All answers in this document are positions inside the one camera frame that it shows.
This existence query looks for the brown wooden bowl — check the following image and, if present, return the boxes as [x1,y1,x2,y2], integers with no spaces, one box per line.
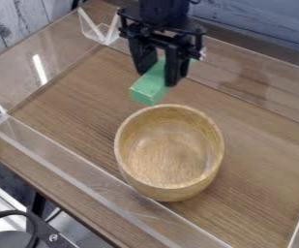
[113,104,225,202]

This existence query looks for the clear acrylic tray wall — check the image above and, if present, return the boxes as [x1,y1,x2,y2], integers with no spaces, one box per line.
[0,112,232,248]

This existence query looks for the clear acrylic corner bracket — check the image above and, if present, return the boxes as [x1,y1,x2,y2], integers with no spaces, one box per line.
[77,8,120,47]

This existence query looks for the green rectangular block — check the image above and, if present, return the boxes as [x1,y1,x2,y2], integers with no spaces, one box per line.
[128,53,198,108]

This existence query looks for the black cable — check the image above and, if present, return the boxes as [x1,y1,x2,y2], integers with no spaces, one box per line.
[0,209,40,248]

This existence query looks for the black metal table bracket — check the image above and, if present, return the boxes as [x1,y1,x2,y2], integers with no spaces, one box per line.
[26,193,78,248]

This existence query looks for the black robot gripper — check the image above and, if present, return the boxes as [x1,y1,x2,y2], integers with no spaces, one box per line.
[116,0,205,87]

